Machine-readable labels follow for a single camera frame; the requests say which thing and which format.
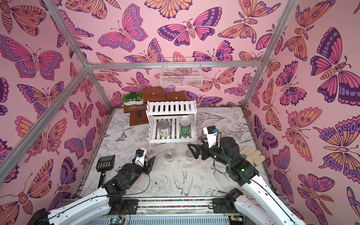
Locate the jar with purple seeds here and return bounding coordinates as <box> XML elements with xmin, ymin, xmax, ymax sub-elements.
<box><xmin>164</xmin><ymin>150</ymin><xmax>175</xmax><ymax>163</ymax></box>

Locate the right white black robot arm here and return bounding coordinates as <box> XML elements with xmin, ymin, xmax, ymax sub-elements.
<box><xmin>187</xmin><ymin>137</ymin><xmax>304</xmax><ymax>225</ymax></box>

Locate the green plant in white pot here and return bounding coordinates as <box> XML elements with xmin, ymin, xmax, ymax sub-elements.
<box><xmin>121</xmin><ymin>91</ymin><xmax>143</xmax><ymax>106</ymax></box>

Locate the white wooden two-tier shelf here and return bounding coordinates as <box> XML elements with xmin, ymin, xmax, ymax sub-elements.
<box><xmin>146</xmin><ymin>100</ymin><xmax>197</xmax><ymax>146</ymax></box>

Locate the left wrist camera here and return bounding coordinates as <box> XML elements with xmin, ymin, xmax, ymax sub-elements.
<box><xmin>134</xmin><ymin>148</ymin><xmax>147</xmax><ymax>167</ymax></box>

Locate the jar with yellow seeds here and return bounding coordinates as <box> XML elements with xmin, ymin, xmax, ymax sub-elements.
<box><xmin>145</xmin><ymin>146</ymin><xmax>157</xmax><ymax>160</ymax></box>

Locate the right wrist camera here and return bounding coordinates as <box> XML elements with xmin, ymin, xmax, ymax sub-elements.
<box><xmin>203</xmin><ymin>125</ymin><xmax>218</xmax><ymax>148</ymax></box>

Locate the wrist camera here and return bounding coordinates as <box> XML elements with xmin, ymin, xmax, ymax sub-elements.
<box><xmin>203</xmin><ymin>125</ymin><xmax>218</xmax><ymax>148</ymax></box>
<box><xmin>134</xmin><ymin>148</ymin><xmax>147</xmax><ymax>167</ymax></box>

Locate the white wire basket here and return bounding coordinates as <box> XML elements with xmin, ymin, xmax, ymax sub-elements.
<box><xmin>158</xmin><ymin>56</ymin><xmax>203</xmax><ymax>88</ymax></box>

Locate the black spatula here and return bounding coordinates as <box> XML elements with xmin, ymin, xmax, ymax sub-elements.
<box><xmin>96</xmin><ymin>155</ymin><xmax>116</xmax><ymax>188</ymax></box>

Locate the jar with red seeds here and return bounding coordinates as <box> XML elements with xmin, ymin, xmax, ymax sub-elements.
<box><xmin>185</xmin><ymin>150</ymin><xmax>195</xmax><ymax>162</ymax></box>

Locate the brown wooden stand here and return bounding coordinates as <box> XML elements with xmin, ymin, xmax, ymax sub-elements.
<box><xmin>123</xmin><ymin>86</ymin><xmax>187</xmax><ymax>126</ymax></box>

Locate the green watermelon can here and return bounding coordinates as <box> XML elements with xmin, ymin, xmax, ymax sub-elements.
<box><xmin>179</xmin><ymin>116</ymin><xmax>192</xmax><ymax>137</ymax></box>

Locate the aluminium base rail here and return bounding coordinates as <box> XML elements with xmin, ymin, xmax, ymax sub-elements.
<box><xmin>54</xmin><ymin>196</ymin><xmax>299</xmax><ymax>225</ymax></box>

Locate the beige oven glove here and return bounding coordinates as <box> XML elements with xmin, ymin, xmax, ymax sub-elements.
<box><xmin>240</xmin><ymin>145</ymin><xmax>265</xmax><ymax>168</ymax></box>

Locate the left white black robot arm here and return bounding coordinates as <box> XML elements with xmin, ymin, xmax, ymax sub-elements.
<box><xmin>28</xmin><ymin>156</ymin><xmax>156</xmax><ymax>225</ymax></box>

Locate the silver tin can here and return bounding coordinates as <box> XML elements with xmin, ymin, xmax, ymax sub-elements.
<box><xmin>157</xmin><ymin>120</ymin><xmax>171</xmax><ymax>138</ymax></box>

